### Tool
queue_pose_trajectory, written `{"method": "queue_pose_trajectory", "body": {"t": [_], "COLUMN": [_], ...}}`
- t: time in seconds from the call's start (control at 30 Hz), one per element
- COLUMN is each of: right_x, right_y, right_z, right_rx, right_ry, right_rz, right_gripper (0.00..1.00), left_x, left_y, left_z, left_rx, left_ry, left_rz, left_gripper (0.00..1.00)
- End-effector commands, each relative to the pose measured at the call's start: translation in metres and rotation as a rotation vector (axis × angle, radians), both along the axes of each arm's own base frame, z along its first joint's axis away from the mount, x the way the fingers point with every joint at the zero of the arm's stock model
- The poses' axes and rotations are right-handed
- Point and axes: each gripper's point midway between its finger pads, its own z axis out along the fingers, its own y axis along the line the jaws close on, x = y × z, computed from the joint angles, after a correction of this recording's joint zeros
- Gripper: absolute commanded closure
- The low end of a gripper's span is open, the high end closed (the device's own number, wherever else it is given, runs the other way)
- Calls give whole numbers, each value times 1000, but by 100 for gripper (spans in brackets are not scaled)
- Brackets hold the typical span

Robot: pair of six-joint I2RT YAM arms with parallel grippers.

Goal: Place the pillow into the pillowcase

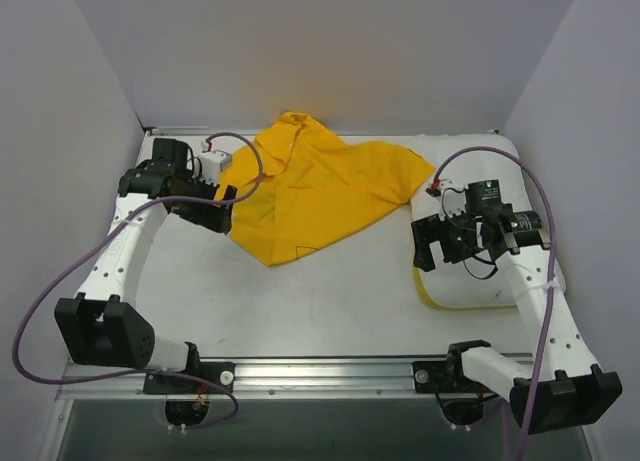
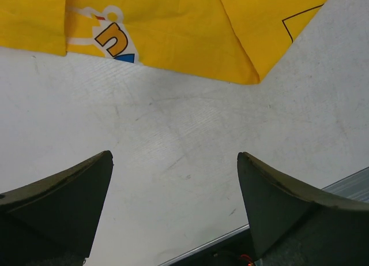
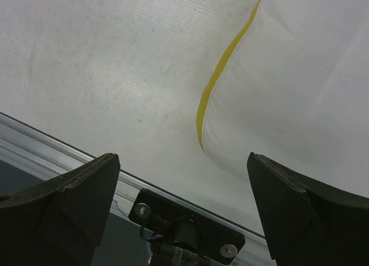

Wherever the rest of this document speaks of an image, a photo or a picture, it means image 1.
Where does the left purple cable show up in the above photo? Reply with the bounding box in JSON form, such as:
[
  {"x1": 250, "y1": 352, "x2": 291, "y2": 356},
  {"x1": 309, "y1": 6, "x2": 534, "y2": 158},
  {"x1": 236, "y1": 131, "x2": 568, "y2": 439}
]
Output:
[{"x1": 10, "y1": 132, "x2": 263, "y2": 431}]

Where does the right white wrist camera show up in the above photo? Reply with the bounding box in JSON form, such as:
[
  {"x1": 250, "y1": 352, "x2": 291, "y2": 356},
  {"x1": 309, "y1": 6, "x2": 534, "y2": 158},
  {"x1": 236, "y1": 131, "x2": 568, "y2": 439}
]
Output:
[{"x1": 426, "y1": 179, "x2": 466, "y2": 221}]

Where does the yellow pillowcase with print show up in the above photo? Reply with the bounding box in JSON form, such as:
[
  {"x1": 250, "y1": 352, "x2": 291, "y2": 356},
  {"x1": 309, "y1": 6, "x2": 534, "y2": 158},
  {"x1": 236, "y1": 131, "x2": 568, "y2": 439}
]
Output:
[{"x1": 221, "y1": 112, "x2": 435, "y2": 266}]

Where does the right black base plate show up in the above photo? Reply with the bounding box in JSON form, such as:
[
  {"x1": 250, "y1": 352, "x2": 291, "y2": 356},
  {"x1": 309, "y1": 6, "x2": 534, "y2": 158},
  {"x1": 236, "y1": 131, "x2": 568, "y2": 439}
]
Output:
[{"x1": 411, "y1": 360, "x2": 491, "y2": 395}]

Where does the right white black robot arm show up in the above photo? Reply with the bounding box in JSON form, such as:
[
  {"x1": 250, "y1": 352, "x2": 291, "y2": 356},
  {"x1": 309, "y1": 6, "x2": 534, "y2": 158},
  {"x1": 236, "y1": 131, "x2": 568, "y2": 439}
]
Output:
[{"x1": 411, "y1": 180, "x2": 623, "y2": 434}]

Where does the purple cable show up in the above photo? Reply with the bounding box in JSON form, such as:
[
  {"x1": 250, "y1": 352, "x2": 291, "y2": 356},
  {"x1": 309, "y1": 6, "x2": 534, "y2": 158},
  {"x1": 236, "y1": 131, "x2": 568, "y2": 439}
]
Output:
[
  {"x1": 10, "y1": 132, "x2": 263, "y2": 431},
  {"x1": 430, "y1": 147, "x2": 557, "y2": 461}
]

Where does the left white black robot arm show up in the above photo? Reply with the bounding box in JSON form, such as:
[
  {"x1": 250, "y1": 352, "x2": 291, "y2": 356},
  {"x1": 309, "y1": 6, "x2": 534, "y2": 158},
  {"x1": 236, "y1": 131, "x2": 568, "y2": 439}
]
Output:
[{"x1": 54, "y1": 138, "x2": 236, "y2": 392}]

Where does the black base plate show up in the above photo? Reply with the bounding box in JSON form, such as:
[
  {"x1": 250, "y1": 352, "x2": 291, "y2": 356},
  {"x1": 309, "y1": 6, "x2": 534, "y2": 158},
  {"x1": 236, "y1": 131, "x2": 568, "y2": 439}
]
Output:
[
  {"x1": 411, "y1": 360, "x2": 491, "y2": 395},
  {"x1": 143, "y1": 361, "x2": 236, "y2": 395}
]

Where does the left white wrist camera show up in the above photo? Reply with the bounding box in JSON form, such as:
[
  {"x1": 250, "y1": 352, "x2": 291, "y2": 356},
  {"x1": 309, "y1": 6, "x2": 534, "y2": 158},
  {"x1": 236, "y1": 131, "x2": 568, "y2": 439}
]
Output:
[{"x1": 198, "y1": 150, "x2": 233, "y2": 178}]

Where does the white pillow with yellow edge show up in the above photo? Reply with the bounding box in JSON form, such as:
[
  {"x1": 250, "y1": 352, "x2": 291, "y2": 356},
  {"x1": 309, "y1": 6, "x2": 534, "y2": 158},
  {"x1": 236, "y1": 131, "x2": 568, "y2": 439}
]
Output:
[{"x1": 408, "y1": 132, "x2": 567, "y2": 313}]

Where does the aluminium front rail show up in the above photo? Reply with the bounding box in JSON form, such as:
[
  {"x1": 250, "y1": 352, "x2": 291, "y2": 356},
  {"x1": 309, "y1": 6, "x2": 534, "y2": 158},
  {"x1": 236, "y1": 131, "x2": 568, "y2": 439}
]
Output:
[{"x1": 57, "y1": 348, "x2": 532, "y2": 403}]

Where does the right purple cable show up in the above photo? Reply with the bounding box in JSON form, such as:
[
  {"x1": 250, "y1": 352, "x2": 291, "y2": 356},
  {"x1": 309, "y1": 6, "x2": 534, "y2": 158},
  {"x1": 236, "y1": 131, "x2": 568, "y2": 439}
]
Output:
[{"x1": 430, "y1": 147, "x2": 557, "y2": 461}]

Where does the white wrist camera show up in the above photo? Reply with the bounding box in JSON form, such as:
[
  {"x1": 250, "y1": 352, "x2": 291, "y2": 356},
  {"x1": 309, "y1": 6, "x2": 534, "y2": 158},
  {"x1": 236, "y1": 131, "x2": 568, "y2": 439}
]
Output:
[
  {"x1": 426, "y1": 179, "x2": 466, "y2": 221},
  {"x1": 198, "y1": 150, "x2": 233, "y2": 178}
]

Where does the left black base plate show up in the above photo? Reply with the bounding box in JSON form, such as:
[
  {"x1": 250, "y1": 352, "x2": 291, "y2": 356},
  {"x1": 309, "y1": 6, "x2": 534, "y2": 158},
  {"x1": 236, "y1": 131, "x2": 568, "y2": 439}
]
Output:
[{"x1": 143, "y1": 361, "x2": 236, "y2": 395}]

